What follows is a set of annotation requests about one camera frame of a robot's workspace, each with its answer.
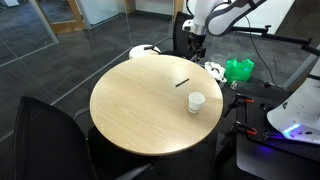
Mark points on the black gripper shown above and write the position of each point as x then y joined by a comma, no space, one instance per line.
195,41

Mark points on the black pen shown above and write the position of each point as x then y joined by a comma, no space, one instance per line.
182,82

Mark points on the white paper cup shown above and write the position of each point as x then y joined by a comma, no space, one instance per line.
196,102

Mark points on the black mesh office chair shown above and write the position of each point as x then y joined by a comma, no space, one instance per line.
181,36
46,143

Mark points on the white crumpled object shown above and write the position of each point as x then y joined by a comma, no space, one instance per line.
215,70

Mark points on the green plastic object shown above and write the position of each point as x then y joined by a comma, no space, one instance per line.
238,70

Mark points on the small clear plastic object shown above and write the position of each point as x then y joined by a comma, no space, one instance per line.
234,85

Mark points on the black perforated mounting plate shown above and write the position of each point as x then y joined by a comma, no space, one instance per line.
256,123

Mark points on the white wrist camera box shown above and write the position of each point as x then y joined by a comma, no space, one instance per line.
188,26

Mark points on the black camera stand bar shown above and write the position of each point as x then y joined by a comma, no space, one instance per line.
286,37

